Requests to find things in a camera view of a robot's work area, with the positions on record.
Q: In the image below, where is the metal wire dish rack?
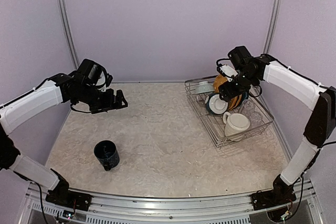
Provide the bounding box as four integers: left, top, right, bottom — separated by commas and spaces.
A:
184, 76, 274, 148

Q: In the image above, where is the dark blue ceramic mug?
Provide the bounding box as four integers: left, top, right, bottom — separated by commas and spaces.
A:
93, 140, 120, 172

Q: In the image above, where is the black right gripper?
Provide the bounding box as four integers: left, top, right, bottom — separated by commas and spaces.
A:
218, 70, 257, 102

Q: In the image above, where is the right aluminium frame post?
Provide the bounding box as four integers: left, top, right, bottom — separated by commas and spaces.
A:
263, 0, 281, 54

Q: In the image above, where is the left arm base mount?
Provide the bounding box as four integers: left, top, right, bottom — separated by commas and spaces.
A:
46, 169, 92, 211

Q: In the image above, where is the left aluminium frame post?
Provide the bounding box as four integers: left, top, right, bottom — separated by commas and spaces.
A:
57, 0, 79, 69

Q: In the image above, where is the aluminium frame post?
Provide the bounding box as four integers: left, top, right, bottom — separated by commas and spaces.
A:
263, 0, 281, 54
57, 0, 79, 69

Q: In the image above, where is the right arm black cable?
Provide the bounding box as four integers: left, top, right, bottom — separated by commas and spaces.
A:
248, 83, 263, 98

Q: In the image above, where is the dark bowl white inside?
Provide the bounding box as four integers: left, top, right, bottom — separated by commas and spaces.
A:
205, 93, 228, 115

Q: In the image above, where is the front aluminium rail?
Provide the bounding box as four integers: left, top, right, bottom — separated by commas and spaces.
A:
23, 182, 318, 224

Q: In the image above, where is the white ribbed ceramic mug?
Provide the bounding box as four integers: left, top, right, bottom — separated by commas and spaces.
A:
223, 112, 250, 142

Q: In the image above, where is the blue polka dot plate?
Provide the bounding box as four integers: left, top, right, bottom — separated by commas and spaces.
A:
240, 92, 249, 105

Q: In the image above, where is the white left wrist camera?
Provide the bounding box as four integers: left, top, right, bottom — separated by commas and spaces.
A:
96, 73, 113, 92

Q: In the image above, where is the clear glass tumbler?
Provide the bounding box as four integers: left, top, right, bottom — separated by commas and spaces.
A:
240, 100, 263, 129

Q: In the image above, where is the dark bowl pale blue inside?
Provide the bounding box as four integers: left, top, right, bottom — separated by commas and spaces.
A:
194, 81, 215, 94

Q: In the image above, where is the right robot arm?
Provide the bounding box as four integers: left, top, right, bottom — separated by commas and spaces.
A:
216, 46, 335, 205

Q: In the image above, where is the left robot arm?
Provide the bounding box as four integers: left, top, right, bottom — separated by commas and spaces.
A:
1, 59, 128, 206

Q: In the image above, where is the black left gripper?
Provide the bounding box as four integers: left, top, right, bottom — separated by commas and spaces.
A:
74, 83, 128, 114

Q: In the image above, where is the yellow polka dot plate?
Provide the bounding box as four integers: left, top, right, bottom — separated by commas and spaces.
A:
212, 73, 238, 111
235, 94, 244, 108

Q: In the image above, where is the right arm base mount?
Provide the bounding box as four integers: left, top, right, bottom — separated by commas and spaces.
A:
251, 175, 297, 210

